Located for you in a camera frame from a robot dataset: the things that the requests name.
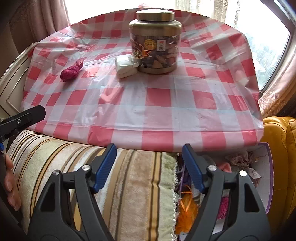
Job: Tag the white cabinet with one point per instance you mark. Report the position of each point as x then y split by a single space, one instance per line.
13 82

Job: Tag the orange mesh ribbon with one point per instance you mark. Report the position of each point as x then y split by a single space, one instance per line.
188 211

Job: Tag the small magenta knitted sock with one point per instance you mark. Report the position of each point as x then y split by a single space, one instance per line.
71 72

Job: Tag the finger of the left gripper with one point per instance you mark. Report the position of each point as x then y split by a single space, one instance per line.
17 123

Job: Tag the red white checkered tablecloth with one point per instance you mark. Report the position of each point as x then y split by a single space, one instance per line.
210 101

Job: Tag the floral fabric ribbon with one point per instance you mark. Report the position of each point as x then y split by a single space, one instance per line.
243 161

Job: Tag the yellow leather sofa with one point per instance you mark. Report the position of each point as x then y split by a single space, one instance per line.
279 133

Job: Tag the gold lidded snack jar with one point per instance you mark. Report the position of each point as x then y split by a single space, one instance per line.
155 37

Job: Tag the pink cloth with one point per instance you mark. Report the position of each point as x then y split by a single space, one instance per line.
224 166

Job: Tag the left hand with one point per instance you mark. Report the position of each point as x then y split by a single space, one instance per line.
10 185

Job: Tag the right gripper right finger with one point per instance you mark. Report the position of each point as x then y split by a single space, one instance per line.
246 217

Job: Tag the pink floral curtain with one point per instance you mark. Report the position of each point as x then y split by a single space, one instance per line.
281 89

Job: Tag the white storage box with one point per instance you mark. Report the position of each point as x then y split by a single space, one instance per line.
264 167

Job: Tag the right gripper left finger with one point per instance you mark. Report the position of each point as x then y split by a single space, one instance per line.
67 209

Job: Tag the striped beige cushion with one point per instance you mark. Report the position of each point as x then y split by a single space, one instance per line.
137 202

